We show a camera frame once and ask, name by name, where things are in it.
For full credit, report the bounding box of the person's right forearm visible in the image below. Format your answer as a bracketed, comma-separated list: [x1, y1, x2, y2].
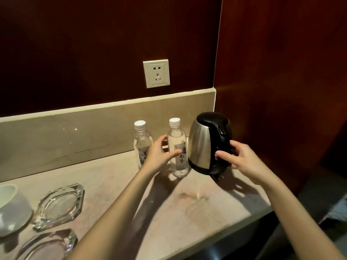
[261, 177, 345, 260]

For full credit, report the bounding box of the white wall power socket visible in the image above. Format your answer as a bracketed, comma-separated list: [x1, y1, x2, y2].
[143, 59, 171, 89]

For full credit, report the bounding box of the clear glass ashtray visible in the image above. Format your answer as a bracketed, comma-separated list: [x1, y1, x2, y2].
[33, 183, 85, 232]
[15, 228, 78, 260]

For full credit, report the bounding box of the grey cloth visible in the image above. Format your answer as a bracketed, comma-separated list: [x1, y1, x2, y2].
[318, 194, 347, 228]

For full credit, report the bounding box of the person's right hand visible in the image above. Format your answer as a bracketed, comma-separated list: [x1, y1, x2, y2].
[215, 140, 273, 187]

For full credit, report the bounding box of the steel electric kettle black handle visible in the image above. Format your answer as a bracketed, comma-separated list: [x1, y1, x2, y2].
[187, 112, 233, 182]

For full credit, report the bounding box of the white ceramic bowl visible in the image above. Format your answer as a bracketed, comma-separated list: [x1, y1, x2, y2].
[0, 184, 34, 237]

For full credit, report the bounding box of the person's left hand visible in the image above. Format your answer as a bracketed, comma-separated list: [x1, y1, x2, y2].
[141, 135, 183, 175]

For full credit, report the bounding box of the person's left forearm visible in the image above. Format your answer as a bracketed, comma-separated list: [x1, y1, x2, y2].
[66, 166, 159, 260]

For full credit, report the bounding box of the clear water bottle white cap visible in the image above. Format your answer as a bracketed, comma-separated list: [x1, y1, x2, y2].
[167, 118, 190, 178]
[133, 120, 153, 170]

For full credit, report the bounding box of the beige stone backsplash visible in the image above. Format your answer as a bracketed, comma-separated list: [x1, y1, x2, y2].
[0, 88, 217, 183]

